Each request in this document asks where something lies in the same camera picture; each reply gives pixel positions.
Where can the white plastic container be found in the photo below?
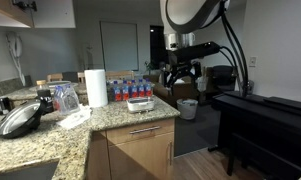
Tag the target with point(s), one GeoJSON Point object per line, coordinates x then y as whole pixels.
{"type": "Point", "coordinates": [140, 104]}

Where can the upper wooden cabinet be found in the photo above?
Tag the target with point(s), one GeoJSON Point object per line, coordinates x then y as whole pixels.
{"type": "Point", "coordinates": [12, 16]}

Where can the black pot lid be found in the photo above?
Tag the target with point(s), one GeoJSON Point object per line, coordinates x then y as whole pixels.
{"type": "Point", "coordinates": [22, 120]}

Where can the white paper sheet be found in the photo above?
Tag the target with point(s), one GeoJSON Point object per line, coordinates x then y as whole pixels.
{"type": "Point", "coordinates": [76, 118]}

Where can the grey waste bin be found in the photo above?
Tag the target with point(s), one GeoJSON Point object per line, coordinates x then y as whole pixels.
{"type": "Point", "coordinates": [187, 108]}

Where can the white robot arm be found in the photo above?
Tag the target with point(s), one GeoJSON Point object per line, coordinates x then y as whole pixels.
{"type": "Point", "coordinates": [180, 19]}

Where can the white whiteboard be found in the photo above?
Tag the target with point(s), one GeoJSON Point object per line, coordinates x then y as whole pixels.
{"type": "Point", "coordinates": [120, 48]}

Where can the white wall phone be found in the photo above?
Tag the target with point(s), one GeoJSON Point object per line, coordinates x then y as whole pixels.
{"type": "Point", "coordinates": [15, 48]}

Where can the black coffee mug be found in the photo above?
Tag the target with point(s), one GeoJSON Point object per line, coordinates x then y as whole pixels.
{"type": "Point", "coordinates": [5, 106]}

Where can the wooden drawer with steel handle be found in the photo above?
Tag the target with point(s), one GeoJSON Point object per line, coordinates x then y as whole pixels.
{"type": "Point", "coordinates": [140, 131]}

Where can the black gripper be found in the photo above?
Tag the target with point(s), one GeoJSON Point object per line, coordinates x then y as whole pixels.
{"type": "Point", "coordinates": [181, 61]}

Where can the dark jar with tan lid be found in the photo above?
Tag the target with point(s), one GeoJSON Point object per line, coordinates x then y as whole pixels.
{"type": "Point", "coordinates": [44, 93]}

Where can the Fiji water bottle pack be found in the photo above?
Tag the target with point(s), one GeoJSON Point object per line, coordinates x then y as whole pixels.
{"type": "Point", "coordinates": [121, 90]}

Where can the white paper towel roll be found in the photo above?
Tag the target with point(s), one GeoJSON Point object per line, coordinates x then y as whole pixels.
{"type": "Point", "coordinates": [96, 87]}

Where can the black digital piano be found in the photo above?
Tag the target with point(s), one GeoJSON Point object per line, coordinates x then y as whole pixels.
{"type": "Point", "coordinates": [261, 131]}

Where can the wooden cabinet door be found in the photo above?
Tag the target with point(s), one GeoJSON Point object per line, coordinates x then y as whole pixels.
{"type": "Point", "coordinates": [145, 159]}

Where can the clear plastic bottle bag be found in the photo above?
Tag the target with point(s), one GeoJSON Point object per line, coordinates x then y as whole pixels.
{"type": "Point", "coordinates": [65, 99]}

